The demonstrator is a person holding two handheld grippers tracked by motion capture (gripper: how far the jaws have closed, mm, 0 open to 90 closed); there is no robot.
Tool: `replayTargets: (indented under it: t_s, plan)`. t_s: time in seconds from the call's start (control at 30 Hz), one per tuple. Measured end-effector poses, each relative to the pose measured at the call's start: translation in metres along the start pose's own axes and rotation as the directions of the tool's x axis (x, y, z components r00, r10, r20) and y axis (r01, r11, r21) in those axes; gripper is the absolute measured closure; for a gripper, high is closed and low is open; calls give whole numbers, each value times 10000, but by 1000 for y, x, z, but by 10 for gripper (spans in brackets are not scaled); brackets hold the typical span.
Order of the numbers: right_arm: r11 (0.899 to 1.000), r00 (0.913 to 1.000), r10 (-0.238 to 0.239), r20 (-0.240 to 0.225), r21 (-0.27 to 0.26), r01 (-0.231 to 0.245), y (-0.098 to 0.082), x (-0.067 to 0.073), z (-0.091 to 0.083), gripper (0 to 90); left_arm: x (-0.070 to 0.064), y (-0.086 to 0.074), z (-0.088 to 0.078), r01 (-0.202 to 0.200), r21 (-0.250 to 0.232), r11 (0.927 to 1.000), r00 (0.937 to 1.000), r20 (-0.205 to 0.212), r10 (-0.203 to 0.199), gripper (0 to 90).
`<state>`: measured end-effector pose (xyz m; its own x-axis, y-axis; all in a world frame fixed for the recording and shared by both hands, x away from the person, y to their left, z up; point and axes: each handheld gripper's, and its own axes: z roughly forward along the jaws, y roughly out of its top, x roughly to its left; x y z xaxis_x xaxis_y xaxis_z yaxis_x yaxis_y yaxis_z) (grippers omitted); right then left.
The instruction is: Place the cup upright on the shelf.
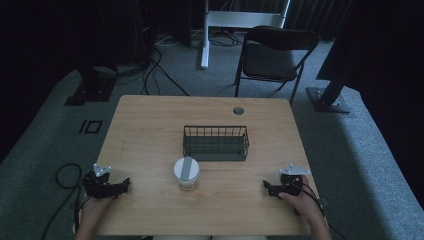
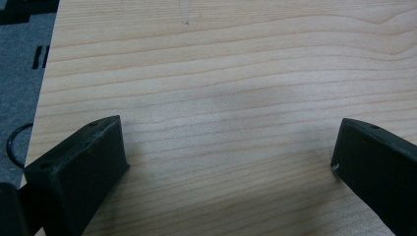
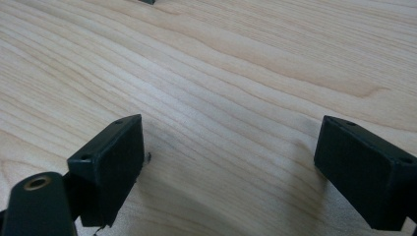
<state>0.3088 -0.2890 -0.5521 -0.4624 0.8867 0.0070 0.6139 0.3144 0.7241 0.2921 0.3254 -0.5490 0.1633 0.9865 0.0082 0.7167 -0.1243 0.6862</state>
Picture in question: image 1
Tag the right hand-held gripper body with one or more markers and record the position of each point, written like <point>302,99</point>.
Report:
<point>292,181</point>

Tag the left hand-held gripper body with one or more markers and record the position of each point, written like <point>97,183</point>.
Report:
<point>96,185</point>

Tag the person's left hand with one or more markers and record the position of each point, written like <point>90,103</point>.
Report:
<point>95,206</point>

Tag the person's right hand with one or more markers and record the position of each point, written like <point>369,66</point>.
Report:
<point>300,203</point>

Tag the clear jar with white lid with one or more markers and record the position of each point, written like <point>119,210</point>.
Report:
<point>186,173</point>

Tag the black stand with flat base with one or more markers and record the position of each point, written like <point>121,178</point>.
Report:
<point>91,90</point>

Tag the black metal stand with base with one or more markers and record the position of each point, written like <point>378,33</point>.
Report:
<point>331,86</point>

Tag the black folding chair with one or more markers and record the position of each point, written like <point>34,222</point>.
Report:
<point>271,60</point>

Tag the white desk frame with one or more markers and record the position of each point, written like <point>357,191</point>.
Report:
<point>208,30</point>

